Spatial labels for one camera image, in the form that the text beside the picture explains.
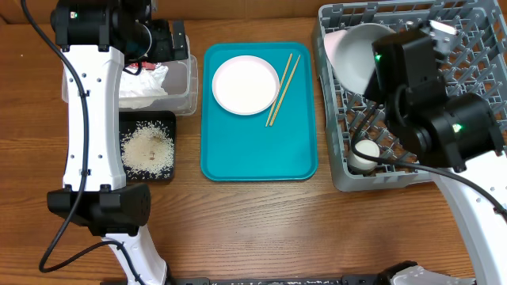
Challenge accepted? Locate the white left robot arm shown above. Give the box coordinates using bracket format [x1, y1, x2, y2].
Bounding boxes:
[47, 1, 186, 284]

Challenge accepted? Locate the red snack wrapper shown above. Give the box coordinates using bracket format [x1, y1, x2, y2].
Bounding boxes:
[128, 62, 159, 70]

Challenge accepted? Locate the clear plastic bin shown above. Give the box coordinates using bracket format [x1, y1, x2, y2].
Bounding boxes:
[65, 45, 199, 116]

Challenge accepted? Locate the pink round plate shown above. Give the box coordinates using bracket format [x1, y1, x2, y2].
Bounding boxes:
[212, 55, 280, 116]

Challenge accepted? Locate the black plastic tray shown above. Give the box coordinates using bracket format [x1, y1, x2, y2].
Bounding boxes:
[120, 111, 176, 182]

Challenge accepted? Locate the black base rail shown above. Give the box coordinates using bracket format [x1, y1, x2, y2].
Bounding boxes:
[101, 260, 476, 285]

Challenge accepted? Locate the white rice pile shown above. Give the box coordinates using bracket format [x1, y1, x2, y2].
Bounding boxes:
[120, 120, 174, 181]

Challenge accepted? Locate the pink small bowl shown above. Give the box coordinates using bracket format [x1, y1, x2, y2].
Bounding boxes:
[323, 30, 348, 74]

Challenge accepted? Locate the teal plastic tray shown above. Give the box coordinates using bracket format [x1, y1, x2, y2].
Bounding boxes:
[200, 42, 318, 181]

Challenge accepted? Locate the grey-green bowl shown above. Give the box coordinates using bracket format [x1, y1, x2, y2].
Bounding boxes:
[330, 23, 395, 94]

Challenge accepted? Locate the white paper cup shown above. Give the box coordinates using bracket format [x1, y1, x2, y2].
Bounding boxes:
[347, 139, 381, 173]

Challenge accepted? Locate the grey dishwasher rack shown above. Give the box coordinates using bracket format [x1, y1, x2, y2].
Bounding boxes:
[312, 0, 506, 192]

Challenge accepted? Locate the white napkin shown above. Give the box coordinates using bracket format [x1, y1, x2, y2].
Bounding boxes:
[119, 64, 169, 109]

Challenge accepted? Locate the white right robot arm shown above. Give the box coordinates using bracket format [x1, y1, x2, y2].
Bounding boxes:
[365, 27, 506, 284]

